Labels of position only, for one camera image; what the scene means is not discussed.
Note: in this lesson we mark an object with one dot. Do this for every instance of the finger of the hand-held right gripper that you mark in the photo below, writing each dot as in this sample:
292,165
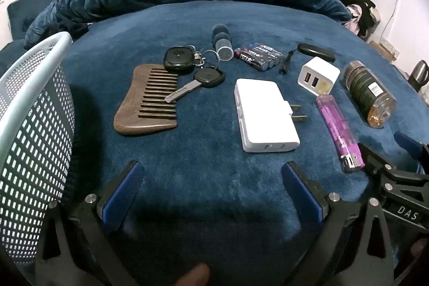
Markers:
372,158
407,140

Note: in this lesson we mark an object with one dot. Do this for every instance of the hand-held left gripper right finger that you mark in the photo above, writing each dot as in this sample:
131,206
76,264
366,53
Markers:
301,192

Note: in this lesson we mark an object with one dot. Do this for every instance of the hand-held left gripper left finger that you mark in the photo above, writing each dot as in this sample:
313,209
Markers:
122,192

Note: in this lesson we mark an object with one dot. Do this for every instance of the purple translucent lighter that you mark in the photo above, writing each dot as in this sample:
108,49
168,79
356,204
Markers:
335,125

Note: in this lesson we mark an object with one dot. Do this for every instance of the dark glass jar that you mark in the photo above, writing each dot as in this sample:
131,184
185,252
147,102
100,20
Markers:
365,91

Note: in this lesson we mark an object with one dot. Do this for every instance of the brown wooden comb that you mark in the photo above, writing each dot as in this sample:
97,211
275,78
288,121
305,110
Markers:
127,118

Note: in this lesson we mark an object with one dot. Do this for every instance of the white plug adapter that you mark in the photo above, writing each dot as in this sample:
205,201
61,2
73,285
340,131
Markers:
261,115

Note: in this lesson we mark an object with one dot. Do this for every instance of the white USB charger cube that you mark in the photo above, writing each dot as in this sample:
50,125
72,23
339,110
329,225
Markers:
318,70

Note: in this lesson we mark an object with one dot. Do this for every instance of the light blue plastic basket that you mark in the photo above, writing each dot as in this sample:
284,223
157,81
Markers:
33,138

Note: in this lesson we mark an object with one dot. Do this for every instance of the battery pack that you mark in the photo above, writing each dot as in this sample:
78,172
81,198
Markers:
258,54

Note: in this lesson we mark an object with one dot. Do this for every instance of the black-headed metal key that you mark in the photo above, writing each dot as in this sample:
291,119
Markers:
209,76

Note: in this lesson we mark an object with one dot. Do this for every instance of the person's right hand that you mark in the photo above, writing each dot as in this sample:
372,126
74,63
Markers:
419,247

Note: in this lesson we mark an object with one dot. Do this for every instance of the person's left hand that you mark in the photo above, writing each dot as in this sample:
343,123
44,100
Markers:
196,276

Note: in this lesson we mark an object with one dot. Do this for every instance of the metal thermos flask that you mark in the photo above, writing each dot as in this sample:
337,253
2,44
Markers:
419,73

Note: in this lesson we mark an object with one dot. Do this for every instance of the blue plush bed cover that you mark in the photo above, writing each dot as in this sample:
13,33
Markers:
201,172

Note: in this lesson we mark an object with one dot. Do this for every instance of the small cardboard box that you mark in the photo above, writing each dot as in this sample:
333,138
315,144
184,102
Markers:
385,49

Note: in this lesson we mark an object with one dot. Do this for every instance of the pile of clothes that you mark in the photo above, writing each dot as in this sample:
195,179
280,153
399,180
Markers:
362,4

